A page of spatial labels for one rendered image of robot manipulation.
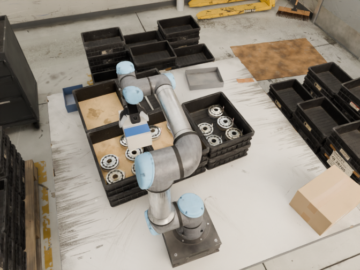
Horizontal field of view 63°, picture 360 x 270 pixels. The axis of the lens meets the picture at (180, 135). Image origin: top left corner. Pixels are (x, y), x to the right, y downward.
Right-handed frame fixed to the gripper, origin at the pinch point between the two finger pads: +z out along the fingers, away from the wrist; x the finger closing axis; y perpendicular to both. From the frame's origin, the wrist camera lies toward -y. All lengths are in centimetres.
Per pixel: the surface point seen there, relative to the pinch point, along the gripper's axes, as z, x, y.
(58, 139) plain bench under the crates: 40, 46, 41
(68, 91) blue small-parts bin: 37, 35, 84
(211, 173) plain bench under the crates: 41, -40, -16
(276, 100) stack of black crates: 80, -145, 62
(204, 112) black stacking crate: 28, -50, 22
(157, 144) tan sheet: 27.6, -12.3, 6.3
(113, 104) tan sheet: 27, 6, 48
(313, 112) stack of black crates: 73, -161, 32
